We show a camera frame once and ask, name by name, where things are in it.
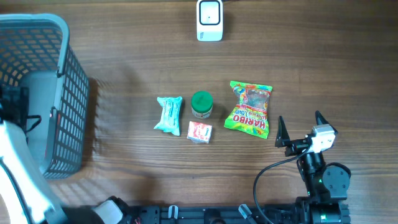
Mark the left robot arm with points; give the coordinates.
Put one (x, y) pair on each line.
(26, 193)

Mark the grey plastic shopping basket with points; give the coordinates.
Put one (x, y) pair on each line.
(37, 59)

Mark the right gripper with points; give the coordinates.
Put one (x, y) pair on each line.
(283, 140)

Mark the small red white carton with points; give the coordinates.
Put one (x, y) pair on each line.
(199, 132)

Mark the teal tissue wipes pack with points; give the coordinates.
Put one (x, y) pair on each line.
(169, 120)

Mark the green lid jar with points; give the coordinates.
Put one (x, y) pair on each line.
(202, 104)

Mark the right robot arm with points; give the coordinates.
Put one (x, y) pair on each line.
(326, 184)

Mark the white barcode scanner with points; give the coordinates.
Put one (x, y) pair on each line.
(209, 20)

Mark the green Haribo gummy bag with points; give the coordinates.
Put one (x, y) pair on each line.
(250, 113)

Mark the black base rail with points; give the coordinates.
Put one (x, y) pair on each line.
(277, 213)

